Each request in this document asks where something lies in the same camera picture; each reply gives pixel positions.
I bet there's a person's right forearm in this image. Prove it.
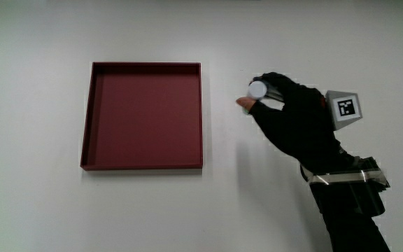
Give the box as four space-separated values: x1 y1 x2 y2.
299 155 392 252

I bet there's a dark red square tray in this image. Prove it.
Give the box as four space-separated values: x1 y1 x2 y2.
80 62 204 172

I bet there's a person's right hand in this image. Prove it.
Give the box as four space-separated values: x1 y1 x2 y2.
236 71 364 174

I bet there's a white glue stick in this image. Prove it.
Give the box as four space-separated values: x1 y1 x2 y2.
246 80 283 102

